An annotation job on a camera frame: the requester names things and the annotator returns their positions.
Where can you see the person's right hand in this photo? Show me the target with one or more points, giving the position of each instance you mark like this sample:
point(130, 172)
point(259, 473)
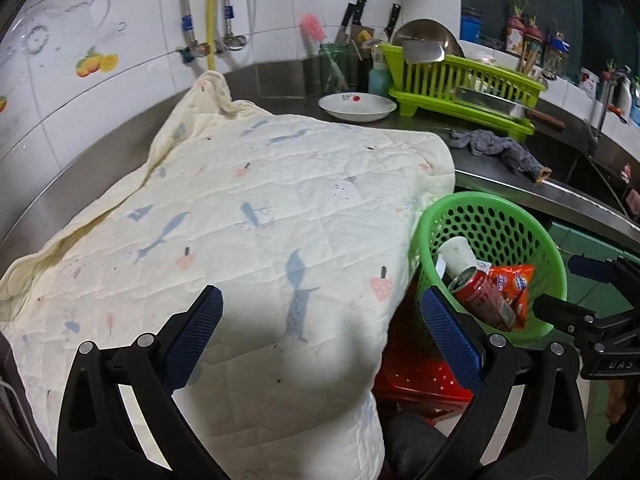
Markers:
point(616, 405)

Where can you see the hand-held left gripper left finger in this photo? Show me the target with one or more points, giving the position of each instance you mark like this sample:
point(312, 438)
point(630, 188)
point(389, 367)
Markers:
point(195, 332)

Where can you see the cream quilted printed blanket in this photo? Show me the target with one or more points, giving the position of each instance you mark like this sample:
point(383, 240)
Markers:
point(240, 220)

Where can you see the person's knee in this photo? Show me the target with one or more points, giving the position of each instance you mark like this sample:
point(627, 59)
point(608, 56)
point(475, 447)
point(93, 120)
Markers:
point(415, 447)

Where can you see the green plastic dish rack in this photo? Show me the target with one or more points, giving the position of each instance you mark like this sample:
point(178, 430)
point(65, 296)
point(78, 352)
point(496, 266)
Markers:
point(450, 82)

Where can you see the teal bottle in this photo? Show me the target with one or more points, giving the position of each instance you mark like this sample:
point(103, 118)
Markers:
point(379, 77)

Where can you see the blue container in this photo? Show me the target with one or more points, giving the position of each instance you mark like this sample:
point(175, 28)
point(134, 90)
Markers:
point(471, 25)

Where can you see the fruit wall sticker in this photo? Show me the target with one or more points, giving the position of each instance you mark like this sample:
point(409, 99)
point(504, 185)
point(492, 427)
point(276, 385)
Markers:
point(3, 104)
point(97, 63)

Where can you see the metal faucet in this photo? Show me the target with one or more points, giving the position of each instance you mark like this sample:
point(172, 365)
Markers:
point(600, 120)

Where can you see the white paper cup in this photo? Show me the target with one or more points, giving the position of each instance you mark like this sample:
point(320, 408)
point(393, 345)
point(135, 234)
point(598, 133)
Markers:
point(459, 257)

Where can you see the white shallow dish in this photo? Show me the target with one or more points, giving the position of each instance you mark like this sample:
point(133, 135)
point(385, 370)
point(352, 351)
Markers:
point(357, 106)

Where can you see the green glass jar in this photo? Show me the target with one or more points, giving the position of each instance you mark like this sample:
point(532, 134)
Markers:
point(334, 67)

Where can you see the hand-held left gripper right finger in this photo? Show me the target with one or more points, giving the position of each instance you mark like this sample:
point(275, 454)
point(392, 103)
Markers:
point(450, 340)

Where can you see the green perforated plastic basket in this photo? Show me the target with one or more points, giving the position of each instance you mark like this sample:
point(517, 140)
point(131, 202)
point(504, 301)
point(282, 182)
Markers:
point(495, 225)

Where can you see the steel bowl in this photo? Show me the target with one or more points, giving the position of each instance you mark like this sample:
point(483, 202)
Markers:
point(430, 32)

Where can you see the grey rag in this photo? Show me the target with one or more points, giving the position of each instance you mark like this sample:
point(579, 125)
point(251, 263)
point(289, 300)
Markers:
point(495, 145)

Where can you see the red plastic stool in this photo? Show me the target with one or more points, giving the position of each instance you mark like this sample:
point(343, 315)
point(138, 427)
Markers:
point(415, 370)

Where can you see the red drink can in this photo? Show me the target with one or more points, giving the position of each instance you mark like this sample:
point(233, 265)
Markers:
point(482, 300)

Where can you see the white bottle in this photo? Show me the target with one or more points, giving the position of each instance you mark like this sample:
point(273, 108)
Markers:
point(625, 95)

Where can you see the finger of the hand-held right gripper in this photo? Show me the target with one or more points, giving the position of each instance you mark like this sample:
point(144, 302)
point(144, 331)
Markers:
point(562, 310)
point(592, 269)

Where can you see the orange snack packet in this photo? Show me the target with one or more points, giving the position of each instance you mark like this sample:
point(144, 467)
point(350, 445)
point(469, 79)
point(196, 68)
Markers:
point(517, 287)

